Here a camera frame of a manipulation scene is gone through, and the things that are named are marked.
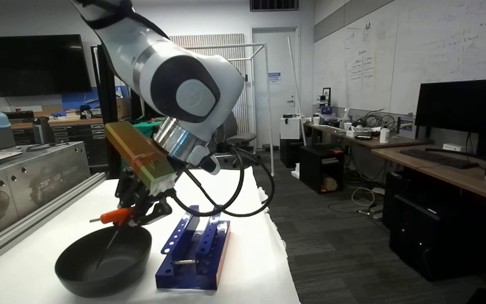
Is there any orange handled metal screwdriver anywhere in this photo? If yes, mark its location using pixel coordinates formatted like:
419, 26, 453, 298
93, 208, 134, 266

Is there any black keyboard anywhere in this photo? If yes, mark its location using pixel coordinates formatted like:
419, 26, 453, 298
401, 149, 478, 169

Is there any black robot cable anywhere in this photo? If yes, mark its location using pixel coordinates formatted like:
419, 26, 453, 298
171, 141, 277, 218

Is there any wall mounted black television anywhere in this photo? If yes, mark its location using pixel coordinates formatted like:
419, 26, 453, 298
0, 34, 92, 97

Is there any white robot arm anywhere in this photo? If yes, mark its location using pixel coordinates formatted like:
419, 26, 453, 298
72, 0, 244, 173

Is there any wooden office desk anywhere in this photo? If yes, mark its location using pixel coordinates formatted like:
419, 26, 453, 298
311, 125, 486, 200

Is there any black bowl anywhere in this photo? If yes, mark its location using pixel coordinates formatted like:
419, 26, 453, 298
55, 227, 153, 298

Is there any white door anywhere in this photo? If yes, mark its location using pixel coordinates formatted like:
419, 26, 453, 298
254, 29, 298, 146

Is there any black computer monitor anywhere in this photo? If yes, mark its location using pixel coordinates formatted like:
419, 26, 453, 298
416, 80, 486, 156

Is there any blue tool holder rack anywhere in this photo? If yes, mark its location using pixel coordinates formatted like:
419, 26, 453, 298
156, 213, 230, 291

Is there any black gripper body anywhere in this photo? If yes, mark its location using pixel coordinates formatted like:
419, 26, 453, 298
115, 169, 173, 227

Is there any yellow wrist camera box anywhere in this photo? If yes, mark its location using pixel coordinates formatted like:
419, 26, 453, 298
105, 122, 178, 195

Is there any white paper table cover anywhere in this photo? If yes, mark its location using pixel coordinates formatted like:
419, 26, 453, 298
0, 169, 299, 304

